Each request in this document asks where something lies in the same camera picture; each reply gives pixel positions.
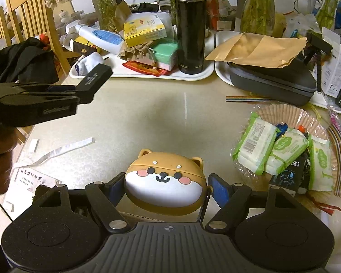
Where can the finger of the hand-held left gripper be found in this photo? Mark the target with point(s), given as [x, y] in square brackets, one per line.
[65, 99]
[61, 89]

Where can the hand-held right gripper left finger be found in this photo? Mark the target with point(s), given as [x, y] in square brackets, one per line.
[116, 189]

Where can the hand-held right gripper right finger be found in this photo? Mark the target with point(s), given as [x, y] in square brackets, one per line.
[219, 189]

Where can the small black rectangular box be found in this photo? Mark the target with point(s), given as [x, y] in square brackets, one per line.
[95, 82]

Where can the shiba dog shaped case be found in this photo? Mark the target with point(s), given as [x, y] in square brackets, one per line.
[162, 182]

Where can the person's left hand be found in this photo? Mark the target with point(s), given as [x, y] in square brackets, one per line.
[1, 159]

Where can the small white label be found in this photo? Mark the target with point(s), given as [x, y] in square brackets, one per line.
[33, 145]

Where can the white rolled sock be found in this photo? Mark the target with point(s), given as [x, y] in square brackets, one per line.
[88, 64]

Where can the black cloth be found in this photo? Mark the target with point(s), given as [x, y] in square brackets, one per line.
[25, 59]

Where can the white paper strip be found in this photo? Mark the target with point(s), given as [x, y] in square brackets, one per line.
[62, 149]

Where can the black and yellow box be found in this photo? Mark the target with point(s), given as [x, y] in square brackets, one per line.
[83, 45]

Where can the large green wipes packet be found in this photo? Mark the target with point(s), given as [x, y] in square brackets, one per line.
[254, 143]

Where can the white lotion bottle blue label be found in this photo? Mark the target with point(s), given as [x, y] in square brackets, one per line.
[102, 37]

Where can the black packet with blue figure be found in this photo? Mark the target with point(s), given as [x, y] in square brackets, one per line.
[287, 177]

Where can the printed paper sheet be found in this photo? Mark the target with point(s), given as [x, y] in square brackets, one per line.
[34, 182]

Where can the slim green wipes packet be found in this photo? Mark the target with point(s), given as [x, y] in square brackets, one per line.
[288, 150]

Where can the red packet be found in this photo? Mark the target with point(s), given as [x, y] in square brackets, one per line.
[143, 68]

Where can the crinkled brown paper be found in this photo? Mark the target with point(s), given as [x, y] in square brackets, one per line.
[136, 51]

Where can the glass vase with brown stems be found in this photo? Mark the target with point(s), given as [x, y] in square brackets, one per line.
[102, 2]

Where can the fluted paper plate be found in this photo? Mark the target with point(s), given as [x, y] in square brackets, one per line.
[278, 112]

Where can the yellow cardboard box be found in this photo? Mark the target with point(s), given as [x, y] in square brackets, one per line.
[145, 32]

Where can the green white leaf print packet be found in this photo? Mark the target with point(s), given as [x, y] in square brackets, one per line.
[321, 162]

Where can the green and pink box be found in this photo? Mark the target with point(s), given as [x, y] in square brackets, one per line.
[166, 55]

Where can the dark grey zip case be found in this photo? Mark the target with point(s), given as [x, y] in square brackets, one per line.
[272, 82]

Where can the glass vase with green stems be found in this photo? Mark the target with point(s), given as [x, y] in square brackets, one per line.
[170, 0]

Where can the brown paper envelope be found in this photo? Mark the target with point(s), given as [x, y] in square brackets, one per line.
[253, 49]

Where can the black thermos bottle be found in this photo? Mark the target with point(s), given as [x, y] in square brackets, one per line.
[191, 28]

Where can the white product box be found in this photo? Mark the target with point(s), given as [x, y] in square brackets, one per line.
[336, 62]

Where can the black webcam on tripod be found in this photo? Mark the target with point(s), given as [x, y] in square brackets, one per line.
[319, 45]

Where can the glass vase with dried flowers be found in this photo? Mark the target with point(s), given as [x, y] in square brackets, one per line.
[258, 11]

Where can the glass vase with bamboo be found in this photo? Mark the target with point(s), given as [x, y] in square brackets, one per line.
[329, 5]

